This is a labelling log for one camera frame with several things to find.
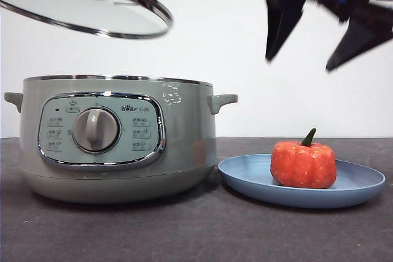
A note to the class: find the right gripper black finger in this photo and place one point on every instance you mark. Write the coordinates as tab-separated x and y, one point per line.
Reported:
362	38
282	13

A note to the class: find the orange toy pumpkin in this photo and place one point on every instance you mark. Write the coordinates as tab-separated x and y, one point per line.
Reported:
302	167

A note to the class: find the glass lid with green knob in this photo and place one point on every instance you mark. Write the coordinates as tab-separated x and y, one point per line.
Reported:
101	10

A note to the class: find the pale green electric steamer pot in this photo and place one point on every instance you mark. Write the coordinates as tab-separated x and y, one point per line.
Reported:
184	139

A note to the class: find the blue round plate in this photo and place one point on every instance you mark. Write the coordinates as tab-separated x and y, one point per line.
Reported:
245	176

